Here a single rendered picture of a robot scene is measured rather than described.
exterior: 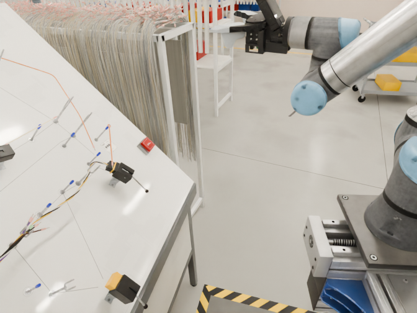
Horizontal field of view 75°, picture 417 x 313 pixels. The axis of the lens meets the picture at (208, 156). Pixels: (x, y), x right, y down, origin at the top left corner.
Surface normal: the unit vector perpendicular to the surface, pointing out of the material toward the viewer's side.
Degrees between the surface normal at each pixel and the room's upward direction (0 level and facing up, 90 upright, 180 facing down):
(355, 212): 0
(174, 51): 90
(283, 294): 0
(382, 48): 94
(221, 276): 0
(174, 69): 90
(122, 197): 47
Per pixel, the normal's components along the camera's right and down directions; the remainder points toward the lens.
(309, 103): -0.51, 0.51
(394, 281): -0.03, -0.82
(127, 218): 0.68, -0.46
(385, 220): -0.89, -0.01
